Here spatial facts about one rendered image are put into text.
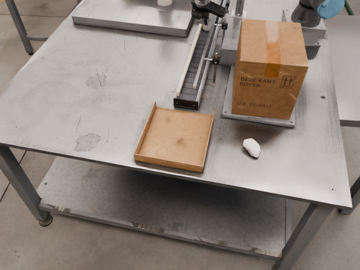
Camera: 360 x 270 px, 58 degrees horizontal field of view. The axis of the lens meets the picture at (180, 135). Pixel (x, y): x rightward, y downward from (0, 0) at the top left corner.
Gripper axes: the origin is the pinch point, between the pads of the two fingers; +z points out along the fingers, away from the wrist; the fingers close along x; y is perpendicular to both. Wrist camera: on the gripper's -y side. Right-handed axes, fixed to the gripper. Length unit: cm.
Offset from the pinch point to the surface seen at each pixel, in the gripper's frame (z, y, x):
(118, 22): 6, 50, 2
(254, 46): -39, -24, 30
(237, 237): 22, -33, 104
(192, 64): -9.5, 2.4, 27.4
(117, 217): 21, 31, 107
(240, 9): 20.8, -14.7, -23.7
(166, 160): -37, 1, 78
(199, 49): -2.9, 1.4, 16.1
